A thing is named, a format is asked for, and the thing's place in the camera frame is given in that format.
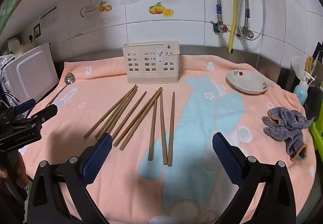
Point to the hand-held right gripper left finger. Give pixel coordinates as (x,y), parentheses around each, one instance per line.
(98,158)

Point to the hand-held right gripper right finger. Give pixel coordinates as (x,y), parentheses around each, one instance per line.
(227,161)

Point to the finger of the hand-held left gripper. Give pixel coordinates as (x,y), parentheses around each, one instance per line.
(26,106)
(46,112)

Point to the pile of wooden chopsticks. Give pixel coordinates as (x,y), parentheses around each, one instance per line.
(171,125)

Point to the cream plastic utensil holder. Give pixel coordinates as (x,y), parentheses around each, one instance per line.
(141,50)

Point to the person's left hand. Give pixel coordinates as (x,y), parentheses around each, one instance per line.
(14,166)

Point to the white appliance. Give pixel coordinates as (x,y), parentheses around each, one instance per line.
(32,72)

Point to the metal ladle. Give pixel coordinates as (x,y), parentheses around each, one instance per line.
(69,79)

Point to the pink printed towel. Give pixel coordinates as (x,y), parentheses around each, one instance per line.
(191,138)

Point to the cream container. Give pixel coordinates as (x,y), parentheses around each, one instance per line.
(14,45)

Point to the grey knitted rag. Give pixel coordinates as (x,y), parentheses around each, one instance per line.
(290,125)

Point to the white floral bowl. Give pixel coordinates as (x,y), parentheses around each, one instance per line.
(247,82)

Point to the green plastic basket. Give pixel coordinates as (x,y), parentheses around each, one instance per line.
(318,135)

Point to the blue dish soap bottle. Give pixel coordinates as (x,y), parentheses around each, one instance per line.
(300,92)

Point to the yellow scrubber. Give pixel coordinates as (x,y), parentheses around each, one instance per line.
(309,63)

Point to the metal water valve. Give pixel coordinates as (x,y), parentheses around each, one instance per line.
(220,27)
(246,32)

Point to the clear plastic tube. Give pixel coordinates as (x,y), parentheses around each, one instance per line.
(263,12)

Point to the black wall socket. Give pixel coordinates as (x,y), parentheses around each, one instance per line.
(37,30)

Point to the white printed wall sticker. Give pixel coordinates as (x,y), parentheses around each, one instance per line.
(49,17)

